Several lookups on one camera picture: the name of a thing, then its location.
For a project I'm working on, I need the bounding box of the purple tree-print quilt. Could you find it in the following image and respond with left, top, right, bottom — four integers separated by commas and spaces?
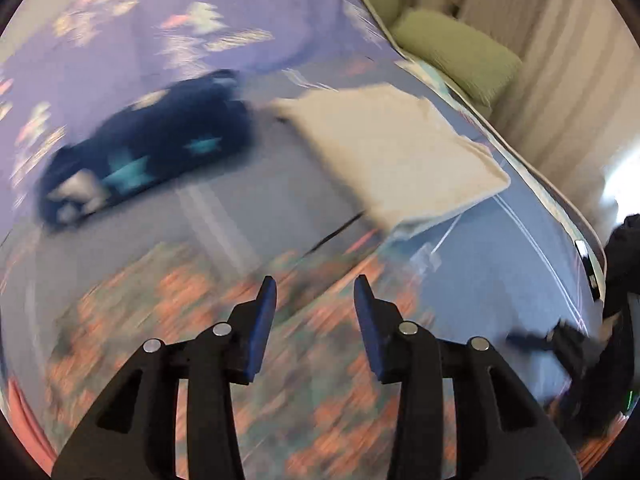
1, 0, 394, 208

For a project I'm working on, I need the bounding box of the floral teal orange garment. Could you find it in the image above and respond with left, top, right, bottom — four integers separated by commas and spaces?
43, 243, 444, 479

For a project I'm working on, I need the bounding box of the navy star fleece garment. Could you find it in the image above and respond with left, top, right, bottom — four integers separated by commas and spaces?
36, 70, 254, 231

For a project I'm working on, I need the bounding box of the green cushion near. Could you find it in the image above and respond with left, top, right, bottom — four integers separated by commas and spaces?
390, 9, 522, 107

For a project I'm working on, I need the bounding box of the grey-blue bed sheet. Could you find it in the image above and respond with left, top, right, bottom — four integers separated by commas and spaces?
1, 63, 602, 478

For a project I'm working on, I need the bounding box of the pink folded garment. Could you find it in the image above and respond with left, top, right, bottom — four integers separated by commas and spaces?
8, 377, 56, 474

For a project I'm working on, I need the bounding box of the cream folded garment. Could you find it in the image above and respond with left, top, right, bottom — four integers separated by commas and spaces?
271, 84, 511, 240

